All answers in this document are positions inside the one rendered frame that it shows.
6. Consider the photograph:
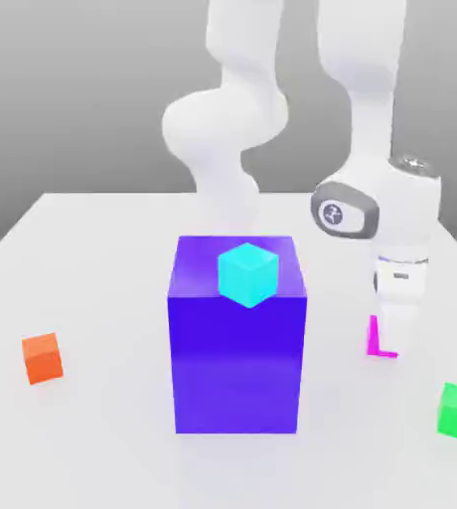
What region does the small cyan cube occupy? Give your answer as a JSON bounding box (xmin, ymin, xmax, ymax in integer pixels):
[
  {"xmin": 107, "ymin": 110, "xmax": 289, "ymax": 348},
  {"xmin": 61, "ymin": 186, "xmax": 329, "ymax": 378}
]
[{"xmin": 217, "ymin": 242, "xmax": 280, "ymax": 310}]

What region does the large purple box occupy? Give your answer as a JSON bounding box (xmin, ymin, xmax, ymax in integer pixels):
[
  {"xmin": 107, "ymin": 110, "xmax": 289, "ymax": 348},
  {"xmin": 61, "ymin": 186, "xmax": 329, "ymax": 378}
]
[{"xmin": 166, "ymin": 235, "xmax": 308, "ymax": 435}]

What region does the small orange cube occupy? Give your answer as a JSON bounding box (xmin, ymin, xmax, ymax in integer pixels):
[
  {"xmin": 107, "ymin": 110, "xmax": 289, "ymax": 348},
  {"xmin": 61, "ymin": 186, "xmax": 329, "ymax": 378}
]
[{"xmin": 21, "ymin": 332, "xmax": 66, "ymax": 387}]

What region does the small magenta cube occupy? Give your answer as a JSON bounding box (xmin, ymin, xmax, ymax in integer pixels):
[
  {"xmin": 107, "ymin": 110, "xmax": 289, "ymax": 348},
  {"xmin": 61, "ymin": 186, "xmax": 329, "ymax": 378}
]
[{"xmin": 366, "ymin": 314, "xmax": 399, "ymax": 360}]

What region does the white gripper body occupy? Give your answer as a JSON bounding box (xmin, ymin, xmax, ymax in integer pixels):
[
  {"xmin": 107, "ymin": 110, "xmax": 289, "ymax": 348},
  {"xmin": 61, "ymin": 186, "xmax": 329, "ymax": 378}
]
[{"xmin": 377, "ymin": 300, "xmax": 421, "ymax": 354}]

